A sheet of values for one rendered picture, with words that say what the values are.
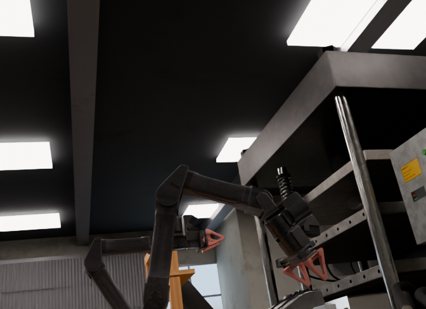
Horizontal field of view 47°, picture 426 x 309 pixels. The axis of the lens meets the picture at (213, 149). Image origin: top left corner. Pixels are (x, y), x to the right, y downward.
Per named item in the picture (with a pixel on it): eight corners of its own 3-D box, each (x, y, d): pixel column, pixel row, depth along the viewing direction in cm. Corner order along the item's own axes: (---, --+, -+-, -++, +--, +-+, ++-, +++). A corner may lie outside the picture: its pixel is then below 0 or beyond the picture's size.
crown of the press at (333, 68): (356, 160, 204) (322, 40, 228) (250, 241, 316) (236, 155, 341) (509, 157, 230) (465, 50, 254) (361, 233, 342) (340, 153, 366)
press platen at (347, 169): (366, 159, 218) (364, 149, 220) (273, 228, 314) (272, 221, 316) (489, 157, 240) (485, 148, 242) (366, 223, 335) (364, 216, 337)
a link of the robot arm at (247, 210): (269, 200, 139) (166, 172, 140) (276, 190, 131) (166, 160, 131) (260, 242, 134) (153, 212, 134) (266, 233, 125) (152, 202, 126)
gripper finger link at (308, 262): (322, 276, 132) (302, 247, 133) (339, 270, 126) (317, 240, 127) (307, 290, 128) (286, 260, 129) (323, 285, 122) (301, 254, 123)
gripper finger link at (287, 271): (312, 280, 136) (292, 252, 137) (327, 275, 130) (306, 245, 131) (296, 294, 132) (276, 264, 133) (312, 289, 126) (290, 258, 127)
